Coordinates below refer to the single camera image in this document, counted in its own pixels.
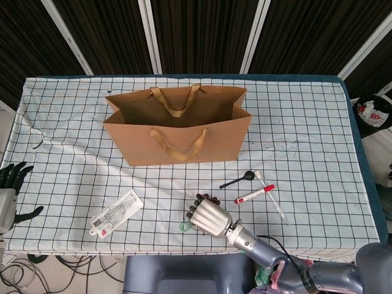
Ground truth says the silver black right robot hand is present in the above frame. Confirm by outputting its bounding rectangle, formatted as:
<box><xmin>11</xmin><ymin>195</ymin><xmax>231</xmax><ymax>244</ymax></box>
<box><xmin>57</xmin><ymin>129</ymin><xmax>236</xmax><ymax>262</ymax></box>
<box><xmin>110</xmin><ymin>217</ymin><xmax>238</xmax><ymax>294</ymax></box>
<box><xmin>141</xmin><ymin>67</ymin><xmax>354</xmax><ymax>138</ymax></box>
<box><xmin>187</xmin><ymin>193</ymin><xmax>234</xmax><ymax>239</ymax></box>

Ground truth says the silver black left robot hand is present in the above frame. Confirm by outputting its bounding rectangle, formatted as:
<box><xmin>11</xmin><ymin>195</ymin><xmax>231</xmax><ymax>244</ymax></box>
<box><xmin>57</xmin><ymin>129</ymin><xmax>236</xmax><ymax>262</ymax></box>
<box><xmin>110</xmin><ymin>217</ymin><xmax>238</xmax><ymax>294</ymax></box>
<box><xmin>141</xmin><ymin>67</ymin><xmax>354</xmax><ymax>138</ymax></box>
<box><xmin>0</xmin><ymin>161</ymin><xmax>45</xmax><ymax>235</ymax></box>

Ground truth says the dark red grape bunch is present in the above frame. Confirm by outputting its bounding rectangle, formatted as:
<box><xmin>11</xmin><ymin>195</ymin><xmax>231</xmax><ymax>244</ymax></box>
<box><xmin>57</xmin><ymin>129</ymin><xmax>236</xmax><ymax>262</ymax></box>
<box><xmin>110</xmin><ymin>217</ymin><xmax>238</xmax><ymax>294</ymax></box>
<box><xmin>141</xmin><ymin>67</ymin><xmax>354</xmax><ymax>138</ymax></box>
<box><xmin>182</xmin><ymin>192</ymin><xmax>222</xmax><ymax>236</ymax></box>

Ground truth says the brown paper bag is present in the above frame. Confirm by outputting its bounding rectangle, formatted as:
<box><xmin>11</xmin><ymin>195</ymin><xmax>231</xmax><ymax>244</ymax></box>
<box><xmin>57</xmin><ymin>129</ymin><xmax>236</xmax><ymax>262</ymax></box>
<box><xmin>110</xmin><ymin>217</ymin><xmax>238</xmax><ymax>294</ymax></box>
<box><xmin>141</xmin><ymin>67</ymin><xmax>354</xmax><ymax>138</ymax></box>
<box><xmin>103</xmin><ymin>85</ymin><xmax>252</xmax><ymax>168</ymax></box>

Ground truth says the red and white marker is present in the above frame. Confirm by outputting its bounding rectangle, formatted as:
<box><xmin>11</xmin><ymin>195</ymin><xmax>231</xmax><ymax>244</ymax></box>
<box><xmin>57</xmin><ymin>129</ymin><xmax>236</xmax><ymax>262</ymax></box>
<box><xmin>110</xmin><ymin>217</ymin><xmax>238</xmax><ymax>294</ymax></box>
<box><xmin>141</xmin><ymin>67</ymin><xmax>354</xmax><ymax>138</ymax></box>
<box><xmin>235</xmin><ymin>184</ymin><xmax>276</xmax><ymax>205</ymax></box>

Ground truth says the small black plastic spoon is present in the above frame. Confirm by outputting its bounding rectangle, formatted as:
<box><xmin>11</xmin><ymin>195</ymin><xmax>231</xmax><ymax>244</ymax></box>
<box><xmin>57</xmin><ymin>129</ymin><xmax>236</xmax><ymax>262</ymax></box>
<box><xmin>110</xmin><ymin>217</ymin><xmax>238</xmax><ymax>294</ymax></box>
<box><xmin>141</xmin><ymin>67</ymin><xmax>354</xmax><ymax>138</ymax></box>
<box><xmin>219</xmin><ymin>171</ymin><xmax>255</xmax><ymax>190</ymax></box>

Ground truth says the grey blue robot torso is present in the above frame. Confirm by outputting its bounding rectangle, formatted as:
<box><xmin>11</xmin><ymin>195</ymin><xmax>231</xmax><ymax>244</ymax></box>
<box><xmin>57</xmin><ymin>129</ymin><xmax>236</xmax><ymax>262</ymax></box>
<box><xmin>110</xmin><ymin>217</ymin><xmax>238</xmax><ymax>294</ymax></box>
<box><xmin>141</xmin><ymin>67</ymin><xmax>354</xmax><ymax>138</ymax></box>
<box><xmin>122</xmin><ymin>255</ymin><xmax>257</xmax><ymax>294</ymax></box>

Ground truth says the pile of colourful clothes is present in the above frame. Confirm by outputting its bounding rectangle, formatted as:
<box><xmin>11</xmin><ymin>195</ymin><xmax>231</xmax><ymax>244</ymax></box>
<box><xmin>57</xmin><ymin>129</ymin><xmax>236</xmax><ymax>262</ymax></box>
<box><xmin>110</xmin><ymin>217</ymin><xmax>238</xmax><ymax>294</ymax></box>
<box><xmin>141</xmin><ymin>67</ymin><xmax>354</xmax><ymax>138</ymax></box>
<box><xmin>252</xmin><ymin>258</ymin><xmax>316</xmax><ymax>294</ymax></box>

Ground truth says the ruler set in clear package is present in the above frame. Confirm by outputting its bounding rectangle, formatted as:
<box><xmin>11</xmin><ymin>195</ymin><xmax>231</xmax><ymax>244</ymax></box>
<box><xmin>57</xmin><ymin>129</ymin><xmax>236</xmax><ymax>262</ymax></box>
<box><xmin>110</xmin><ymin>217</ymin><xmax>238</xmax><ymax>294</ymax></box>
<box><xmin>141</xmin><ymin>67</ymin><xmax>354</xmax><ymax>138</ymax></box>
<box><xmin>89</xmin><ymin>188</ymin><xmax>144</xmax><ymax>238</ymax></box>

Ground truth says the white black checkered tablecloth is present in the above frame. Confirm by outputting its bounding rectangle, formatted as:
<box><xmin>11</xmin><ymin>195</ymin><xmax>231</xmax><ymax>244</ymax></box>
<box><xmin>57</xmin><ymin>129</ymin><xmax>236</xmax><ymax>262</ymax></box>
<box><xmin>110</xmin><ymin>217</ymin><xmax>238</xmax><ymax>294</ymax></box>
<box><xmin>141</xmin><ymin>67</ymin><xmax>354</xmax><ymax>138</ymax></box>
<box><xmin>0</xmin><ymin>75</ymin><xmax>382</xmax><ymax>267</ymax></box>

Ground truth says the dark blue table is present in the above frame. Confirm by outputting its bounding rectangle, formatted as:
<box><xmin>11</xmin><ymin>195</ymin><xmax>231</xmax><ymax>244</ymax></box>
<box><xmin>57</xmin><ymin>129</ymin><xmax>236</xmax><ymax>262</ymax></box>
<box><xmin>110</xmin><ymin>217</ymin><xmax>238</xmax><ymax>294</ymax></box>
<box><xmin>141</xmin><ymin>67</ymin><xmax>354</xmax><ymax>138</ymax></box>
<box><xmin>24</xmin><ymin>73</ymin><xmax>388</xmax><ymax>244</ymax></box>

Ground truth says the black floor cable bundle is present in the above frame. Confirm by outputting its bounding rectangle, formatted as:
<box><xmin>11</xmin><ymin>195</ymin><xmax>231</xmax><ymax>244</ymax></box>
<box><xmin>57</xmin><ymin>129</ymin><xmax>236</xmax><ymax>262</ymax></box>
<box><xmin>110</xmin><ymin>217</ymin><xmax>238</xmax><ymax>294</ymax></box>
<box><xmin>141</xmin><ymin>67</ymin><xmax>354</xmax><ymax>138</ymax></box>
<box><xmin>0</xmin><ymin>254</ymin><xmax>123</xmax><ymax>294</ymax></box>

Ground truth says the white partition frame post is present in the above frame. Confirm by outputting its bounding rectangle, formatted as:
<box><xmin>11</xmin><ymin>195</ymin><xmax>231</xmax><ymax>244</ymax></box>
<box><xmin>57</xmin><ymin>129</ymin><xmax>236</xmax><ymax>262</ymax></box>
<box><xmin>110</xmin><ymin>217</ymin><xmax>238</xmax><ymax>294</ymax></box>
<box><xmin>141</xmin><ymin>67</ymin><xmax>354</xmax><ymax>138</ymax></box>
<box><xmin>41</xmin><ymin>0</ymin><xmax>94</xmax><ymax>76</ymax></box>
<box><xmin>137</xmin><ymin>0</ymin><xmax>163</xmax><ymax>75</ymax></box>
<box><xmin>238</xmin><ymin>0</ymin><xmax>272</xmax><ymax>74</ymax></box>
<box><xmin>336</xmin><ymin>12</ymin><xmax>392</xmax><ymax>80</ymax></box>

